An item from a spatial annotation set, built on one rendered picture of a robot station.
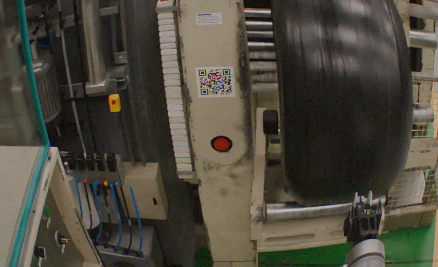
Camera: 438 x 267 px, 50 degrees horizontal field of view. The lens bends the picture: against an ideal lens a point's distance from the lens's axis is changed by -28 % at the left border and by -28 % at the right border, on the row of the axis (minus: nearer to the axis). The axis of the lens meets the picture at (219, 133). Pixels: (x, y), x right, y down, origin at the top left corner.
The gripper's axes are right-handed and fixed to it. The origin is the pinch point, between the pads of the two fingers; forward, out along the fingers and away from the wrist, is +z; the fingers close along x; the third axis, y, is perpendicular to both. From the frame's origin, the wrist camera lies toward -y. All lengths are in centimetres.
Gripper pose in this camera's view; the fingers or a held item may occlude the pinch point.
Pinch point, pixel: (359, 202)
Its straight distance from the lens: 123.0
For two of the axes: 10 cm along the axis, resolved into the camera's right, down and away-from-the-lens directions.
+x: -9.9, 0.1, 1.0
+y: -0.7, -8.5, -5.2
